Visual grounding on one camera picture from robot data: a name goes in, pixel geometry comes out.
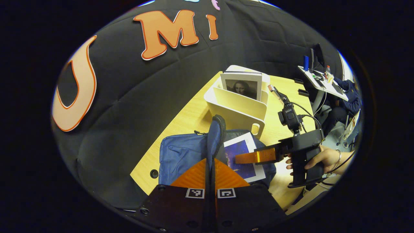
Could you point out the white background desk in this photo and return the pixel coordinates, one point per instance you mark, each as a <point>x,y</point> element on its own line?
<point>326,85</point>

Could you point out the blue bottle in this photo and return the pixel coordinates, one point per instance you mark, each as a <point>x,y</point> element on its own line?
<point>306,63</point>

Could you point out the white bookshelf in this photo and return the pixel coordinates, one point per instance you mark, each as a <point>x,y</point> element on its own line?
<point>236,106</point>

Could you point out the black table clamp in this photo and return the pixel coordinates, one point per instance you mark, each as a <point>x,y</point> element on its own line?
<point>299,81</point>
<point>304,93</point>

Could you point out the black backdrop cloth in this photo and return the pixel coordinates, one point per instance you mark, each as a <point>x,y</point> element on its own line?
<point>136,97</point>

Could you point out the blue cover book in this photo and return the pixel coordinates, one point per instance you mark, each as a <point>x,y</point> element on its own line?
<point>241,155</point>

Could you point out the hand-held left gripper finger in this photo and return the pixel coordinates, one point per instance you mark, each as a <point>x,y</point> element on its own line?
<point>207,194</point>
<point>213,194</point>

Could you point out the grey portrait cover book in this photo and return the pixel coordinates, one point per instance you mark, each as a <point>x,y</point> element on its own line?
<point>241,85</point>

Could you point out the red capped bottle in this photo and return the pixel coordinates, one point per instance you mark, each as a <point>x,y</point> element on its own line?
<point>328,70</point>

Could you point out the black table grommet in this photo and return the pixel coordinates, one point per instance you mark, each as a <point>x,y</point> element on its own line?
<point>154,173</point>

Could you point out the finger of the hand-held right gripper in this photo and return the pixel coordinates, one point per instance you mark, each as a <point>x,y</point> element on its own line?
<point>255,157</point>

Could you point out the person's light clothing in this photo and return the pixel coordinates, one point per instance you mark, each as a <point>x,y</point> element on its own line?
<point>310,197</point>

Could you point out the blue schoolbag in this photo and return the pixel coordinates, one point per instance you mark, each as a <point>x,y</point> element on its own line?
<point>181,155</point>

